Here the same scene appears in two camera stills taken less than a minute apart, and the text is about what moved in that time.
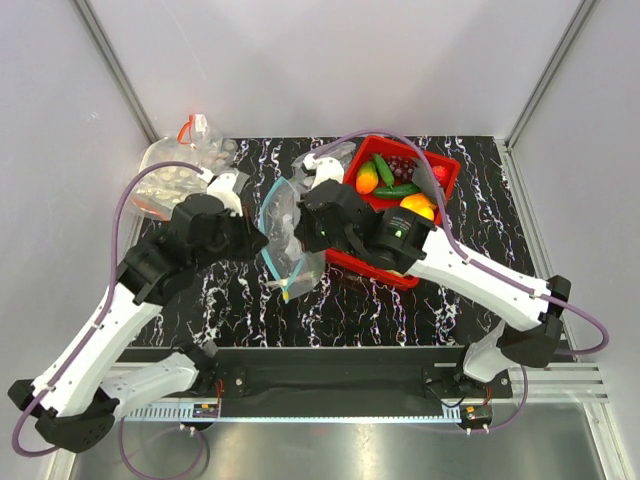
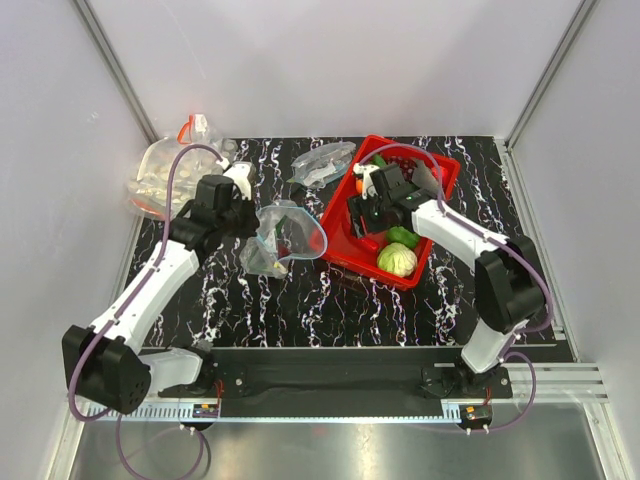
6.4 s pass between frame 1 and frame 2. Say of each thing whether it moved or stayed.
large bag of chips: stayed
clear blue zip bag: moved
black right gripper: moved
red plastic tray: stayed
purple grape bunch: stayed
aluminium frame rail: stayed
